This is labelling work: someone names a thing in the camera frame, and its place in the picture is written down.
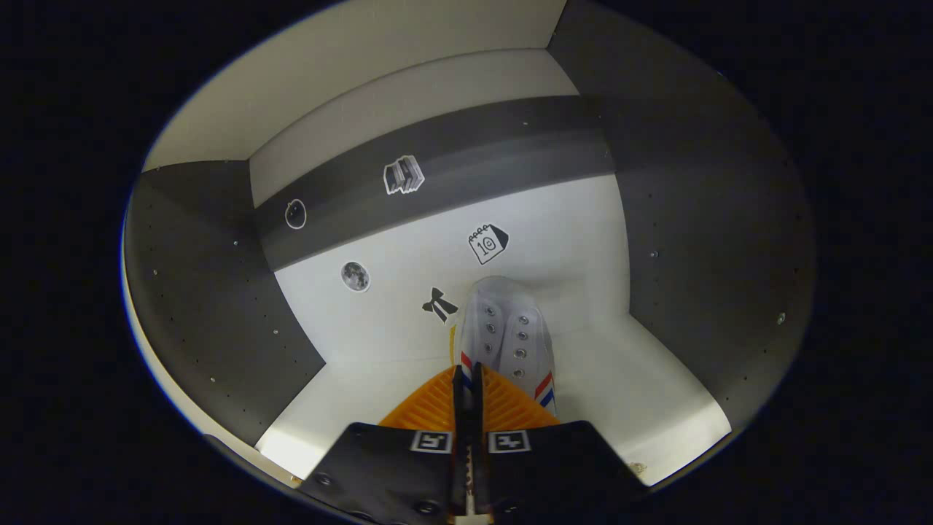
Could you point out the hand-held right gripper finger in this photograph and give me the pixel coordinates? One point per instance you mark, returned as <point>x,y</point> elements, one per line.
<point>478,437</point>
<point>462,437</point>

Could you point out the grey shoe cabinet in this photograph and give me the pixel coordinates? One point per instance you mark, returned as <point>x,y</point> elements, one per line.
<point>554,240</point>

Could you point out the white canvas shoe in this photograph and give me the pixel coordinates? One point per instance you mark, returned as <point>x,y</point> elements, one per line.
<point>510,328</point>

